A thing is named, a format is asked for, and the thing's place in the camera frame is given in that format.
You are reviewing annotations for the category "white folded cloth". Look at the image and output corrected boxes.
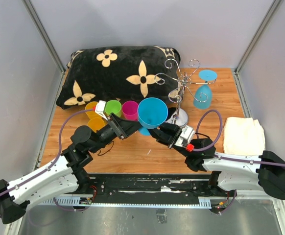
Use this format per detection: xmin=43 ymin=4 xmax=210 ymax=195
xmin=223 ymin=117 xmax=265 ymax=156

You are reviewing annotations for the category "aluminium frame post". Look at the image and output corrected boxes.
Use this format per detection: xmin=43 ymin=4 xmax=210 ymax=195
xmin=22 ymin=0 xmax=66 ymax=72
xmin=235 ymin=0 xmax=284 ymax=73

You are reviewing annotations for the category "yellow plastic goblet front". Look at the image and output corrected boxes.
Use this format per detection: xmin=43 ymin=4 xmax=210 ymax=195
xmin=87 ymin=117 xmax=107 ymax=132

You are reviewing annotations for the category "magenta plastic goblet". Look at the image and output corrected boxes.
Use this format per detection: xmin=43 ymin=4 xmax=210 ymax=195
xmin=122 ymin=100 xmax=138 ymax=121

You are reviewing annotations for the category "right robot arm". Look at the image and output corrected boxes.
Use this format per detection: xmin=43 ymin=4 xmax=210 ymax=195
xmin=149 ymin=123 xmax=285 ymax=200

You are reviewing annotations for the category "green plastic goblet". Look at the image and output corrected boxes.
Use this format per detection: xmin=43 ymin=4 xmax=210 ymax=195
xmin=104 ymin=100 xmax=122 ymax=118

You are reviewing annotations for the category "yellow plastic goblet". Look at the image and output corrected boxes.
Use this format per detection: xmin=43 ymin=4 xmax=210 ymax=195
xmin=85 ymin=101 xmax=101 ymax=119
xmin=87 ymin=117 xmax=107 ymax=132

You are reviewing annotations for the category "yellow plastic goblet rear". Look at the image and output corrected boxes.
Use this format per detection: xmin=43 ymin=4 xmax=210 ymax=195
xmin=85 ymin=101 xmax=101 ymax=119

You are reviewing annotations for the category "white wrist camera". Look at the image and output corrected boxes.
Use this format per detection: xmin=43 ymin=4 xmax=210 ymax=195
xmin=175 ymin=125 xmax=195 ymax=148
xmin=93 ymin=100 xmax=108 ymax=120

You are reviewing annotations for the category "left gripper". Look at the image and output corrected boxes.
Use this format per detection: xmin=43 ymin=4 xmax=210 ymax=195
xmin=90 ymin=112 xmax=144 ymax=153

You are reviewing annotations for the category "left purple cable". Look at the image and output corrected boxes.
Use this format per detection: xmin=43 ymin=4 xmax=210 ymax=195
xmin=0 ymin=109 xmax=96 ymax=226

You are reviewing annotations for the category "chrome wine glass rack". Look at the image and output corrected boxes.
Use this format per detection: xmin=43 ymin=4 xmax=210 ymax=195
xmin=155 ymin=72 xmax=216 ymax=127

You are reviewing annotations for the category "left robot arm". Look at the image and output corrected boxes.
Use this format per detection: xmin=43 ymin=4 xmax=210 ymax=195
xmin=0 ymin=114 xmax=142 ymax=224

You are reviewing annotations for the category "left aluminium frame post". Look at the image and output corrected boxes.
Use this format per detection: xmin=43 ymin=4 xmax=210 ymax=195
xmin=22 ymin=0 xmax=66 ymax=72

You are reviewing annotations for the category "blue plastic goblet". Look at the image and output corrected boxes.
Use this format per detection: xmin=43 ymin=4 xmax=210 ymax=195
xmin=138 ymin=97 xmax=168 ymax=136
xmin=193 ymin=70 xmax=217 ymax=109

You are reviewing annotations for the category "right aluminium frame post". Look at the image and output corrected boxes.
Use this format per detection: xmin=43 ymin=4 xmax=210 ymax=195
xmin=235 ymin=0 xmax=284 ymax=73

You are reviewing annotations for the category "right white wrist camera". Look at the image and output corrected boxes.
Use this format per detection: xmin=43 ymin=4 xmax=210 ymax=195
xmin=175 ymin=125 xmax=195 ymax=148

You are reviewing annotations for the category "black floral plush pillow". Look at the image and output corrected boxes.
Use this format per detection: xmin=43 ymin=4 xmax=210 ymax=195
xmin=56 ymin=46 xmax=181 ymax=110

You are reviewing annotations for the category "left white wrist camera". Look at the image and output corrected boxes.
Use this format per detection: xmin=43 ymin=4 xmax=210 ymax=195
xmin=93 ymin=100 xmax=108 ymax=120

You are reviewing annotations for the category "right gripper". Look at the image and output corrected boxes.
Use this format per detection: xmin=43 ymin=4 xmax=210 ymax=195
xmin=141 ymin=117 xmax=192 ymax=158

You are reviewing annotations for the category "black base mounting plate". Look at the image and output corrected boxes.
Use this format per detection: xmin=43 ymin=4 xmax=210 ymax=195
xmin=56 ymin=173 xmax=238 ymax=206

